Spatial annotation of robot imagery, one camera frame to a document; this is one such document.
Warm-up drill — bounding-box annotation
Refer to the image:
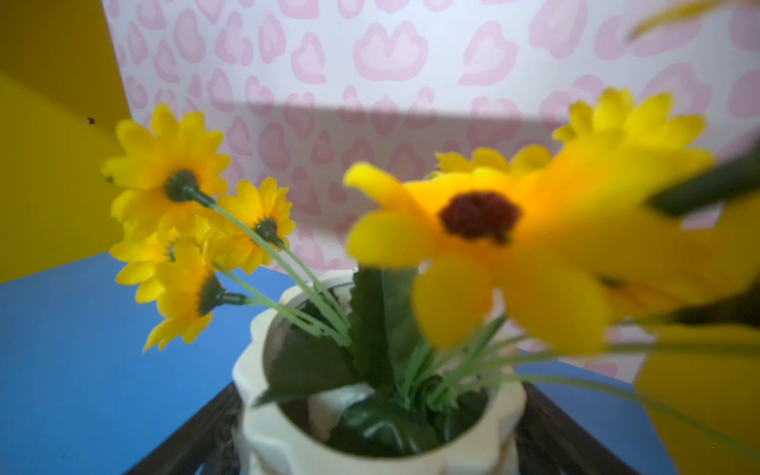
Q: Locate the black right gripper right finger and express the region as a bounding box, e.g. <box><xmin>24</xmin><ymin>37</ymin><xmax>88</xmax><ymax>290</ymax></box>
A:
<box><xmin>516</xmin><ymin>383</ymin><xmax>638</xmax><ymax>475</ymax></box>

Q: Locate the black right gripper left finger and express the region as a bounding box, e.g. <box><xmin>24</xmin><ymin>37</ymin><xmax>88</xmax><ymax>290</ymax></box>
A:
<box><xmin>126</xmin><ymin>383</ymin><xmax>241</xmax><ymax>475</ymax></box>

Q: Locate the shelf sunflower pot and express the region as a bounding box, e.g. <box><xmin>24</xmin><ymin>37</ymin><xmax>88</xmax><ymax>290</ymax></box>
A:
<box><xmin>100</xmin><ymin>0</ymin><xmax>760</xmax><ymax>475</ymax></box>

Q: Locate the yellow shelf unit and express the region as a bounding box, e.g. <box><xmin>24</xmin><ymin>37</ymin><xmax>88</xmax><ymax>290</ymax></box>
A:
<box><xmin>0</xmin><ymin>0</ymin><xmax>760</xmax><ymax>475</ymax></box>

